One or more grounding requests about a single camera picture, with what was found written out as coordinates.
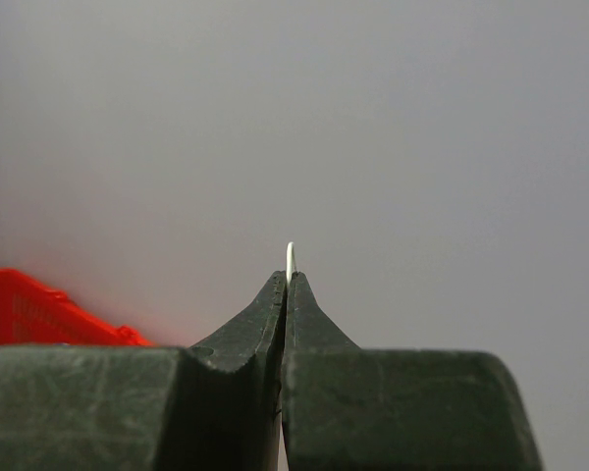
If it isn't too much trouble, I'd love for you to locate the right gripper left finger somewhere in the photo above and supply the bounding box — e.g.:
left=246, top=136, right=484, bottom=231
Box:
left=0, top=272, right=286, bottom=470

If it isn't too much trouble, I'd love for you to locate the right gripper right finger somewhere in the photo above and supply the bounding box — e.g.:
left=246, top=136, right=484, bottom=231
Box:
left=282, top=273, right=543, bottom=470

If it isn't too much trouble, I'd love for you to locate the white cable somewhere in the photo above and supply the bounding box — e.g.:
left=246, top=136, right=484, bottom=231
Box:
left=284, top=241, right=303, bottom=285

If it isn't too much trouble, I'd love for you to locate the red plastic shopping basket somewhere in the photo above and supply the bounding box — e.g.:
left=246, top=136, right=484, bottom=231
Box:
left=0, top=268, right=152, bottom=346

